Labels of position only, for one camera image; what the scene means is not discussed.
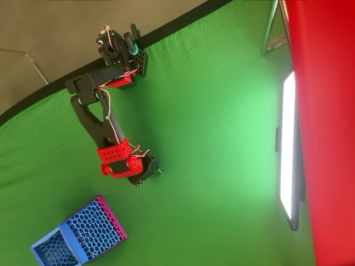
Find chrome tube stand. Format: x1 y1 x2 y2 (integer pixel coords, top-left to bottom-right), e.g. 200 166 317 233
260 0 291 56

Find green cloth with black border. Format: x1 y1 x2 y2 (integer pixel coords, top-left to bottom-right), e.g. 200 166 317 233
0 0 317 266

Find black monitor on stand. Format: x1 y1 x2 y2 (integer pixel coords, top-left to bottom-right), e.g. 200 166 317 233
275 71 306 232

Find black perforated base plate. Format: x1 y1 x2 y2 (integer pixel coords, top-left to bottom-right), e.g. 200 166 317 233
132 48 148 77

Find black clamp with teal ring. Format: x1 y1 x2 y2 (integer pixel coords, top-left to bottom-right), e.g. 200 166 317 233
123 24 140 55

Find blue mesh basket magenta base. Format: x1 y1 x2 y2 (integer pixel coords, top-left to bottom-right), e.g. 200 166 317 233
29 194 129 266

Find grey cable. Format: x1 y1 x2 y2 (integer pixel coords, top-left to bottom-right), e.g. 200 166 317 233
0 49 50 85

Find red fabric panel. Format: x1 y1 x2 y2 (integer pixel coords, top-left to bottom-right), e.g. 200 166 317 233
282 0 355 266

